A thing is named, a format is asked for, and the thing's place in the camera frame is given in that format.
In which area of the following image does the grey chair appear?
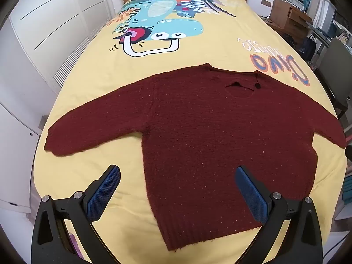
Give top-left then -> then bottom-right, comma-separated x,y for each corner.
316,37 -> 352,119

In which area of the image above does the wooden drawer cabinet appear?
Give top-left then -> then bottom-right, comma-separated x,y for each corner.
270,0 -> 314,37

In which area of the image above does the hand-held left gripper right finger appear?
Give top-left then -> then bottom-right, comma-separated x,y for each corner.
235,165 -> 323,264

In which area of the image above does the dark red knitted sweater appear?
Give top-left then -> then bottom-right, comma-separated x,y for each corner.
44,63 -> 347,251

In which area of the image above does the dark bag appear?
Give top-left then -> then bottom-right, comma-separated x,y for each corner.
298,37 -> 317,61

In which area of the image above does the yellow dinosaur printed bed sheet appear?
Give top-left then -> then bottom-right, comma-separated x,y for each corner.
30,0 -> 347,264

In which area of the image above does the white wardrobe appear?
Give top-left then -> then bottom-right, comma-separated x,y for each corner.
0,0 -> 124,212

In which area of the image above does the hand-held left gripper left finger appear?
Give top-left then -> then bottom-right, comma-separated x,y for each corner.
31,164 -> 121,264

